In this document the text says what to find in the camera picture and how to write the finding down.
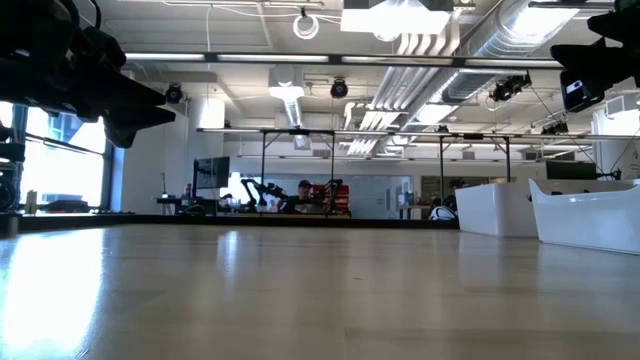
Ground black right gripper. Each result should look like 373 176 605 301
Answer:
549 7 640 114

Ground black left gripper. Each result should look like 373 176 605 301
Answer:
0 0 177 150

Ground black ceiling device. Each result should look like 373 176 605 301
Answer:
488 72 534 104

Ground large office window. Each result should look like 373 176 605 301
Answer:
0 99 119 211

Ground wide black monitor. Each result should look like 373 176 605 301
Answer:
544 159 599 181

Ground black computer monitor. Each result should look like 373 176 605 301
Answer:
192 155 232 191

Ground black object by window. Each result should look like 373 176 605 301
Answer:
0 142 27 165

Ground white plastic bin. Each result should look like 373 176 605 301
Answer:
527 178 640 257
454 181 541 239

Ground person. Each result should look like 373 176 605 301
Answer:
444 178 466 211
277 178 326 215

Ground white ceiling baffles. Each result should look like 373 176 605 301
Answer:
344 32 436 156

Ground white and black round object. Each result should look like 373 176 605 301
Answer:
428 203 459 222

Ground white ceiling light panel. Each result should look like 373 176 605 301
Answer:
339 0 454 44

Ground black bar with light strips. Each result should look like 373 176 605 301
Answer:
122 49 564 70

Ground red cabinet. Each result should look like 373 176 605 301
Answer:
310 183 352 214

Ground black background rig frame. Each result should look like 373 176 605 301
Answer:
437 130 512 184
257 127 337 214

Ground white ceiling duct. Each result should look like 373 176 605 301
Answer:
267 64 307 129

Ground black aluminium table frame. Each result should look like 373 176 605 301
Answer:
0 212 460 232

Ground white ring on ceiling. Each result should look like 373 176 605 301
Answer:
292 12 321 41

